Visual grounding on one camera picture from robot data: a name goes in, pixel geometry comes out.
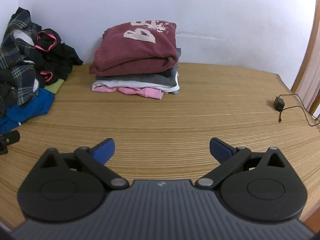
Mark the black garment with pink trim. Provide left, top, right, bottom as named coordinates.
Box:
left=34, top=29, right=83, bottom=85

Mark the black power adapter with cable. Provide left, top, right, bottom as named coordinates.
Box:
left=274, top=94, right=320, bottom=127

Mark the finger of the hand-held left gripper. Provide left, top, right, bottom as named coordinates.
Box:
left=0, top=130, right=20, bottom=155

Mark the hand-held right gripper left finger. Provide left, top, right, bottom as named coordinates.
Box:
left=32, top=138, right=130, bottom=190

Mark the folded white garment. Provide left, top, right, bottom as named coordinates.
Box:
left=91, top=72, right=180, bottom=95

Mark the blue garment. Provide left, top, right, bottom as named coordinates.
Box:
left=0, top=88, right=55, bottom=134

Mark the maroon printed sweatshirt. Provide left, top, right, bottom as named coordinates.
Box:
left=89, top=20, right=178, bottom=77

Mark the folded grey garment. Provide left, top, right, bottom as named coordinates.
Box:
left=95, top=47, right=182, bottom=93

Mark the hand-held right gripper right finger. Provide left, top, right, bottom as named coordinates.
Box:
left=195, top=137, right=290, bottom=189

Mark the black cloth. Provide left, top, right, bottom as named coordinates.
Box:
left=0, top=70, right=19, bottom=117

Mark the wooden door frame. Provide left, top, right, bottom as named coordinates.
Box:
left=290, top=12, right=320, bottom=93

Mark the dark blue plaid shirt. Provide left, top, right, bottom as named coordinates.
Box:
left=0, top=7, right=43, bottom=107

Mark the folded pink garment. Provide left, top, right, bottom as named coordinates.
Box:
left=92, top=85, right=164, bottom=99

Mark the green garment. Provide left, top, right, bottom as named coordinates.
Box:
left=45, top=79, right=65, bottom=94

